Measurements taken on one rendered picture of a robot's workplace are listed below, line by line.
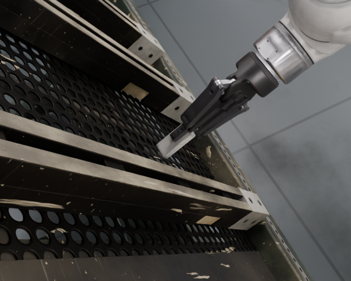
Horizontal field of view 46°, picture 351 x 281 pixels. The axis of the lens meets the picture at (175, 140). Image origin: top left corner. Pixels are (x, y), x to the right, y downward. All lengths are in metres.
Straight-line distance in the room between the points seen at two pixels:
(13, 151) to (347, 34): 0.38
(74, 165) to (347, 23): 0.33
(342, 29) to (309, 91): 1.95
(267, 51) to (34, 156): 0.41
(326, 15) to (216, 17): 2.27
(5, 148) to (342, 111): 2.19
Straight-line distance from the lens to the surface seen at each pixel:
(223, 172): 1.10
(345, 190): 2.21
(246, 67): 0.68
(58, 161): 0.42
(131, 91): 0.96
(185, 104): 1.10
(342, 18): 0.50
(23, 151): 0.40
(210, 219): 0.83
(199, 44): 2.58
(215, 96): 0.67
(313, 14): 0.51
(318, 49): 0.67
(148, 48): 1.24
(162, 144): 0.75
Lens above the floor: 1.88
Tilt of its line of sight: 60 degrees down
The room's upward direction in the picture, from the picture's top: straight up
